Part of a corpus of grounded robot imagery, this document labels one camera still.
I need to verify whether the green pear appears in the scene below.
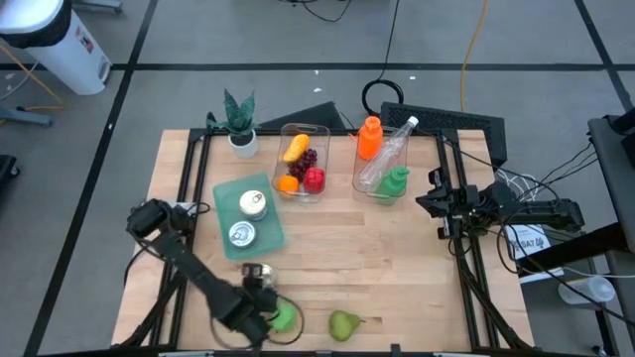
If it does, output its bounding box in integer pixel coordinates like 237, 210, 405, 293
327, 309, 367, 343

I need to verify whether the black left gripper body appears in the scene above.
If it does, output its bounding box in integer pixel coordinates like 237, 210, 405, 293
220, 287, 280, 348

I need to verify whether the black perforated panel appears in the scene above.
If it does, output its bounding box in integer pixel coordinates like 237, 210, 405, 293
377, 101, 508, 168

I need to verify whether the orange plastic bottle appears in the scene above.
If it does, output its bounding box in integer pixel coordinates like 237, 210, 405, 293
356, 115, 385, 162

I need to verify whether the red grapes bunch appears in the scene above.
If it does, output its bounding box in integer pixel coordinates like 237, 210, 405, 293
288, 148, 318, 182

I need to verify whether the potted plant white pot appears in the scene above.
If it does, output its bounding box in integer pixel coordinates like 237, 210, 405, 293
205, 88, 259, 160

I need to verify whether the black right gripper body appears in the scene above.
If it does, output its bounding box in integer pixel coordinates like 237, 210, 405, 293
430, 167, 481, 240

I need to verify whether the grey stand foot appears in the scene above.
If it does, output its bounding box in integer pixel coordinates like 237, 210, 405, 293
0, 106, 55, 129

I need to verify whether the black floor object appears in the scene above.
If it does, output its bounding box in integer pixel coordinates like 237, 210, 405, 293
0, 154, 21, 182

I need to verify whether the teal plastic tray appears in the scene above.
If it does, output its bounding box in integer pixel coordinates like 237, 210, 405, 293
211, 172, 288, 263

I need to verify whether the grey metal bar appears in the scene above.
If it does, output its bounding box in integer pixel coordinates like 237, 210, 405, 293
72, 0, 124, 15

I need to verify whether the white cables bundle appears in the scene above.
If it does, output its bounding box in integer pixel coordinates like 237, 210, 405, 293
495, 167, 536, 198

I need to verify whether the pale lid tin can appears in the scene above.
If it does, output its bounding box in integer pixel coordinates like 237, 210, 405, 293
241, 262, 276, 290

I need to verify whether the olive label tuna can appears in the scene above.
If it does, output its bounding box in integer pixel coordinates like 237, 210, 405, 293
227, 220, 258, 250

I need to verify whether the green plastic bottle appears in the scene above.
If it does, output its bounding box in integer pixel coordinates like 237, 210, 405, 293
374, 166, 412, 204

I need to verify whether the dark grey cart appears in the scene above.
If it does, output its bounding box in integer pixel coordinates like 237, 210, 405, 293
587, 106, 635, 239

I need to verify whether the blue label tin can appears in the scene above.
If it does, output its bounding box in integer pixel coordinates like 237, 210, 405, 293
238, 189, 269, 222

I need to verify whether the green bell pepper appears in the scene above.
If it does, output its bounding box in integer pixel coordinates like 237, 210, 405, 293
270, 297, 301, 334

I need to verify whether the black flat panel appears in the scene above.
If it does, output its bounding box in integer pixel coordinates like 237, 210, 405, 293
257, 101, 348, 131

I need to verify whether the black beam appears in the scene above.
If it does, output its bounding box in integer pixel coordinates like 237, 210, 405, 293
515, 222, 635, 279

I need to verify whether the translucent bottle on floor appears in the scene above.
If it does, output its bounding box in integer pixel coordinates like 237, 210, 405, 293
558, 275, 617, 305

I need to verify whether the yellow cable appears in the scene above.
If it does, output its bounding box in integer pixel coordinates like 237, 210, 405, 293
458, 0, 491, 113

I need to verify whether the clear plastic bottle white cap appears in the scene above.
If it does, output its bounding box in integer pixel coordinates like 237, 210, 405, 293
357, 115, 421, 192

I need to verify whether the white labelled box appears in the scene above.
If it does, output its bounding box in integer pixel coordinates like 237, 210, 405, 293
506, 225, 553, 262

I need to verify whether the yellow banana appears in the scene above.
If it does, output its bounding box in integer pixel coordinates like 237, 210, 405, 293
282, 133, 312, 165

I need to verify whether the red bell pepper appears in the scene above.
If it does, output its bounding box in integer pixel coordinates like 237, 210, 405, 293
302, 167, 327, 194

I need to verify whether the orange fruit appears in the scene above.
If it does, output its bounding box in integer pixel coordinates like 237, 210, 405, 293
276, 174, 301, 195

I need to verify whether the black coiled cable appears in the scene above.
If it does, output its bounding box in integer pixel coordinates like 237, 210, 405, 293
360, 0, 406, 119

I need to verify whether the white trash bin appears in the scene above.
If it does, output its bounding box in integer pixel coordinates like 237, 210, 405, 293
0, 0, 113, 96

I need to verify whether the clear plastic container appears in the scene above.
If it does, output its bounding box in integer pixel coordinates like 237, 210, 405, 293
271, 122, 332, 204
351, 126, 411, 205

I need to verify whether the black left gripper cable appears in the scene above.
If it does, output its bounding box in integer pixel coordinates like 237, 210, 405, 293
209, 296, 305, 351

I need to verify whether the thin black floor cable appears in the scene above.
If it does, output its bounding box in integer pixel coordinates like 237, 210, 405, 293
280, 0, 354, 24

